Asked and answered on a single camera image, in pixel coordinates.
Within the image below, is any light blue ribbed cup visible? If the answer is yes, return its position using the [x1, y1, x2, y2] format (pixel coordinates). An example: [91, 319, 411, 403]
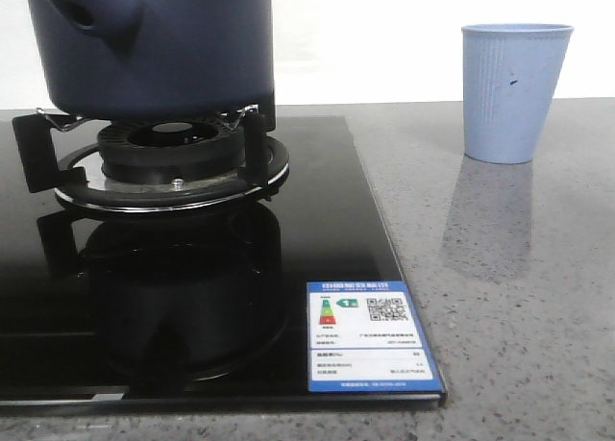
[462, 23, 574, 164]

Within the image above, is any black glass gas stove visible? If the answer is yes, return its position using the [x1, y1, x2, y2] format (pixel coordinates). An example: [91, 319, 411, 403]
[1, 117, 447, 415]

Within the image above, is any dark blue cooking pot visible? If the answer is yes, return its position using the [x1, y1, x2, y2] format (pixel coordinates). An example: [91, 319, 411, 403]
[28, 0, 274, 120]

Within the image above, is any blue energy label sticker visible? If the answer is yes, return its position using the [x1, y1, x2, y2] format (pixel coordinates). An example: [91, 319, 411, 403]
[307, 281, 444, 394]

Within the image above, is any black metal pot support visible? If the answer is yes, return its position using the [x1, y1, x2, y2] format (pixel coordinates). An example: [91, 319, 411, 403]
[12, 107, 289, 214]

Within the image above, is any black gas burner head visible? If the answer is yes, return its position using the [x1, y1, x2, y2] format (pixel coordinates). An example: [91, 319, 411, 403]
[97, 118, 245, 184]

